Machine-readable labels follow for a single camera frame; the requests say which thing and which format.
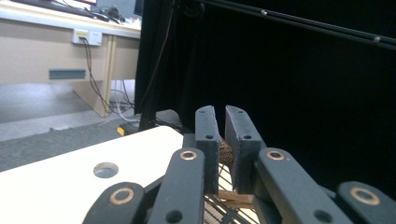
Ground beige office desk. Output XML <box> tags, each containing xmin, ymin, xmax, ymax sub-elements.
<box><xmin>0</xmin><ymin>0</ymin><xmax>143</xmax><ymax>119</ymax></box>

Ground black power cables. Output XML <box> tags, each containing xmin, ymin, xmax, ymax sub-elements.
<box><xmin>78</xmin><ymin>36</ymin><xmax>136</xmax><ymax>115</ymax></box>

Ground black curtain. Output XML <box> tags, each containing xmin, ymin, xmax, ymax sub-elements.
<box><xmin>134</xmin><ymin>0</ymin><xmax>396</xmax><ymax>201</ymax></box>

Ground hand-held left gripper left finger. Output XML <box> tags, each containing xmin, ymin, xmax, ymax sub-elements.
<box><xmin>182</xmin><ymin>105</ymin><xmax>222</xmax><ymax>195</ymax></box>

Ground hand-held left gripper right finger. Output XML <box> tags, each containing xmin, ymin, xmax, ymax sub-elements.
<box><xmin>224</xmin><ymin>105</ymin><xmax>268</xmax><ymax>194</ymax></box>

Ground white cable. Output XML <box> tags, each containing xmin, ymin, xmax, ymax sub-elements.
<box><xmin>112</xmin><ymin>79</ymin><xmax>141</xmax><ymax>123</ymax></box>

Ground black metal frame bar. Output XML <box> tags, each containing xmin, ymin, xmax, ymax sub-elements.
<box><xmin>199</xmin><ymin>0</ymin><xmax>396</xmax><ymax>51</ymax></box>

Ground black keyboard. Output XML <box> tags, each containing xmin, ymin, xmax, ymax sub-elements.
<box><xmin>10</xmin><ymin>0</ymin><xmax>96</xmax><ymax>19</ymax></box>

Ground white wall power socket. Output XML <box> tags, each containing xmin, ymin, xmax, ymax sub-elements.
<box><xmin>71</xmin><ymin>28</ymin><xmax>104</xmax><ymax>48</ymax></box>

